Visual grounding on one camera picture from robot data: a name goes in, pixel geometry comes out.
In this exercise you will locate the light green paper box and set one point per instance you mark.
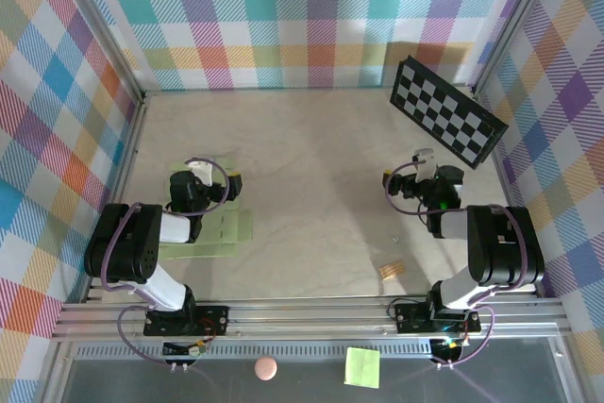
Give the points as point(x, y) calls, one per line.
point(240, 228)

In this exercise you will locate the aluminium side rail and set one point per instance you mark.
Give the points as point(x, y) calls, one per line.
point(132, 134)
point(503, 176)

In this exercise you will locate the small wooden block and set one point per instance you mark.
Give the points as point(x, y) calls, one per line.
point(391, 270)

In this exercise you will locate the pink round disc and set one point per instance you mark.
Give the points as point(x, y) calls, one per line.
point(265, 368)

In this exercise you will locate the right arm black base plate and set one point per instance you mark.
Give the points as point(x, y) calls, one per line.
point(410, 318)

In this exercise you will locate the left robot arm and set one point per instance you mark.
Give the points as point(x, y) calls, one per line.
point(141, 242)

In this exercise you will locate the aluminium corner post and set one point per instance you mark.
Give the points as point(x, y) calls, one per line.
point(512, 21)
point(100, 21)

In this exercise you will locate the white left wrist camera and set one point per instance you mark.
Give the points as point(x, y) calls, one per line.
point(202, 171)

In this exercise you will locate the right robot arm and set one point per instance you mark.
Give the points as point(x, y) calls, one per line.
point(500, 242)

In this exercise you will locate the black white checkerboard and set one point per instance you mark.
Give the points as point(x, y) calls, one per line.
point(443, 110)

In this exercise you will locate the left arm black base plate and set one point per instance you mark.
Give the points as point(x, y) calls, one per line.
point(212, 318)

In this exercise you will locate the green sticky note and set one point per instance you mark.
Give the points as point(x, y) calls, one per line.
point(362, 367)

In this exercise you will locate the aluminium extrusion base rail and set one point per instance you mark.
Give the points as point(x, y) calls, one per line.
point(307, 315)

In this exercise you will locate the small controller circuit board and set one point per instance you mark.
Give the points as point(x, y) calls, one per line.
point(448, 347)
point(189, 349)

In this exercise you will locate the dark glossy panel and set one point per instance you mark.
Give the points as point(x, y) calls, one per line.
point(141, 384)

